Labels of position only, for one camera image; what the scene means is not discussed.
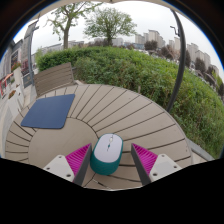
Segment brown slatted outdoor chair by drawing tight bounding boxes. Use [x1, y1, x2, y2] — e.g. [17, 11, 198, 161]
[33, 61, 76, 98]

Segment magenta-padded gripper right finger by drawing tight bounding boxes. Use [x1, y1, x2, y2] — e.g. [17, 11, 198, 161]
[130, 143, 184, 186]

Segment beige umbrella canopy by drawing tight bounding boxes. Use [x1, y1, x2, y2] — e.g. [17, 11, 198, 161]
[31, 0, 174, 22]

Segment distant apartment buildings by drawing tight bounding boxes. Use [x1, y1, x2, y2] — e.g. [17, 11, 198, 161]
[134, 29, 221, 78]

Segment round leafy green tree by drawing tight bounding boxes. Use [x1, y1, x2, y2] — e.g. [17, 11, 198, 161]
[83, 7, 138, 47]

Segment white planter with flowers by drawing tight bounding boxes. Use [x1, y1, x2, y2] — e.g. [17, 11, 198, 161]
[11, 62, 25, 98]

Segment tall grey sign pillar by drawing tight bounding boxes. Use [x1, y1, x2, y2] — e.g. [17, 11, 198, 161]
[21, 20, 40, 88]

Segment bare-trunked leaning tree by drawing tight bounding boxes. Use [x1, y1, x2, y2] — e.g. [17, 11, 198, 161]
[46, 2, 101, 50]

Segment white and teal computer mouse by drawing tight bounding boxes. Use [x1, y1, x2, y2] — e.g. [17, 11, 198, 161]
[89, 133, 124, 176]

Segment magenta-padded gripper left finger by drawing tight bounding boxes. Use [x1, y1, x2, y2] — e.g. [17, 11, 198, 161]
[43, 143, 93, 187]

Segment dark curved umbrella pole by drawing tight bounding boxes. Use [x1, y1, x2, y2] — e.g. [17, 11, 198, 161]
[165, 9, 187, 114]

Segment dark blue mouse pad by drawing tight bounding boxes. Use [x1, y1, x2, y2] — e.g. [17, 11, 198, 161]
[20, 93, 76, 130]

